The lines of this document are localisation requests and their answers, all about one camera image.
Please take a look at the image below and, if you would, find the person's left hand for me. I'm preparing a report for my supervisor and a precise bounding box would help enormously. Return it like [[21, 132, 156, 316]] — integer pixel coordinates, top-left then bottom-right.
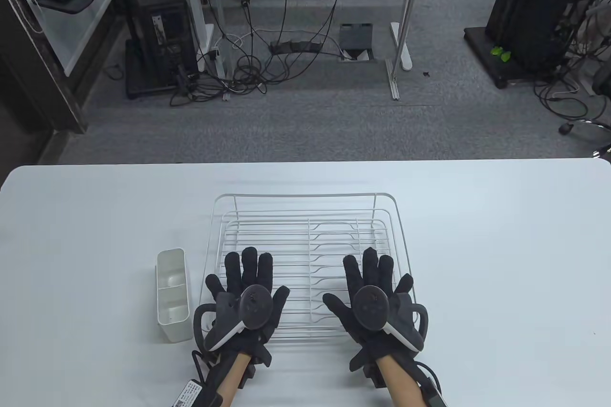
[[205, 247, 291, 369]]

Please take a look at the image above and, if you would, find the person's right hand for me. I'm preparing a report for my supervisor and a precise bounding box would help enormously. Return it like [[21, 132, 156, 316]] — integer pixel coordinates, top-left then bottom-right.
[[323, 247, 425, 372]]

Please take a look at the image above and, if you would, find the white plastic cutlery bin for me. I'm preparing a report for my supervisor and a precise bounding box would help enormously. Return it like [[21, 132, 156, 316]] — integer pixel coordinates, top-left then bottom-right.
[[156, 248, 194, 343]]

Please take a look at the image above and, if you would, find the white wire dish rack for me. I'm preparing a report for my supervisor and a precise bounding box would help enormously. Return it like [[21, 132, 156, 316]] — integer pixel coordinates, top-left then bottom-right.
[[205, 193, 417, 340]]

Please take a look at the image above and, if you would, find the person's right forearm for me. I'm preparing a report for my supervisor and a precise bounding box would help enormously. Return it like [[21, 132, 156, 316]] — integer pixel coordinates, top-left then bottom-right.
[[379, 357, 424, 407]]

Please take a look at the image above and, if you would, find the grey right hand controller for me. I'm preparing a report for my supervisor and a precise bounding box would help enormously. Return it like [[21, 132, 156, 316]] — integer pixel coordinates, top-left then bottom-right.
[[352, 285, 429, 351]]

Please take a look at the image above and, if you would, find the grey hand controller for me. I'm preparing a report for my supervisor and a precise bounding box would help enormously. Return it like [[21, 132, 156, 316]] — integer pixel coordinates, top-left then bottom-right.
[[352, 285, 429, 351], [193, 284, 274, 353]]

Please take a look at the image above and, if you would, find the grey left hand controller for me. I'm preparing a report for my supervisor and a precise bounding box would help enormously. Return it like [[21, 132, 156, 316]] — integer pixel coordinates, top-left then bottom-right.
[[193, 284, 274, 353]]

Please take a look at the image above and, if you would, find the black labelled wrist pack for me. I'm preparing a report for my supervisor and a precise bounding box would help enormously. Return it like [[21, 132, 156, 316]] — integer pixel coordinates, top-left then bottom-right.
[[172, 350, 225, 407]]

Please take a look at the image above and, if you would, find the black power strip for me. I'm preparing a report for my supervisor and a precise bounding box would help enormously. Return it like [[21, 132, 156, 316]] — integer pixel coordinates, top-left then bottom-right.
[[270, 40, 323, 55]]

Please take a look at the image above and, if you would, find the open floor socket box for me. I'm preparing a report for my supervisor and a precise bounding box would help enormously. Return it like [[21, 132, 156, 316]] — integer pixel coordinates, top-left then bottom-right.
[[338, 23, 376, 63]]

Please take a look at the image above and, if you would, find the black wheeled platform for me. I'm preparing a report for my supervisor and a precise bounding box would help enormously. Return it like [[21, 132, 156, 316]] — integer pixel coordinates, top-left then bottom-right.
[[463, 25, 569, 89]]

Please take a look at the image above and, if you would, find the black computer tower on stand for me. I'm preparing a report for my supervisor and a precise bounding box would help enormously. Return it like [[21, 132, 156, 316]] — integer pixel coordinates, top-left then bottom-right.
[[124, 0, 200, 98]]

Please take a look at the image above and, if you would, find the black office chair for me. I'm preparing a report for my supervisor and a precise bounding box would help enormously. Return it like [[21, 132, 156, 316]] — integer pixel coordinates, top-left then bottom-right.
[[558, 63, 611, 159]]

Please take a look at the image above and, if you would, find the white framed glass panel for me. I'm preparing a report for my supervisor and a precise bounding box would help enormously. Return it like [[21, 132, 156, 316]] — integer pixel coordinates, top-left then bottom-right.
[[0, 0, 120, 76]]

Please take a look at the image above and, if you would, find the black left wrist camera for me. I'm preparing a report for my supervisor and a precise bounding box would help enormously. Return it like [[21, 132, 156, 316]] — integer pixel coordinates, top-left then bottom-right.
[[239, 350, 273, 388]]

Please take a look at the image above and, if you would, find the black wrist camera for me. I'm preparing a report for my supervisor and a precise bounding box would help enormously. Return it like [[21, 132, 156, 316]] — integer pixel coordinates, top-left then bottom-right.
[[239, 350, 273, 388], [350, 349, 386, 388]]

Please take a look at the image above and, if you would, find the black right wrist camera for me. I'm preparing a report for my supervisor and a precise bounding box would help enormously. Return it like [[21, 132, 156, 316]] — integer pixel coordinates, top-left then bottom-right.
[[350, 349, 386, 388]]

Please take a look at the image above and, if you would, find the tangle of black floor cables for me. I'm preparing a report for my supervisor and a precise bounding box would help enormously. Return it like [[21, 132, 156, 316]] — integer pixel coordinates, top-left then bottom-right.
[[169, 0, 363, 107]]

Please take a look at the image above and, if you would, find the white desk leg frame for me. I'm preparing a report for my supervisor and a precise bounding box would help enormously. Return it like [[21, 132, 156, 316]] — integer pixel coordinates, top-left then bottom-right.
[[384, 0, 429, 100], [160, 0, 229, 79]]

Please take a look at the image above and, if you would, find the tangle of cables by chair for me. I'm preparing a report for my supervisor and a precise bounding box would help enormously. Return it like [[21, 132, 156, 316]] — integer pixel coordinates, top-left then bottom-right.
[[534, 35, 611, 122]]

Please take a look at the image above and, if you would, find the black open-frame computer tower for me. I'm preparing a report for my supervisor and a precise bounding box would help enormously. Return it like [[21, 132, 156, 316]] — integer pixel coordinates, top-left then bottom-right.
[[485, 0, 601, 79]]

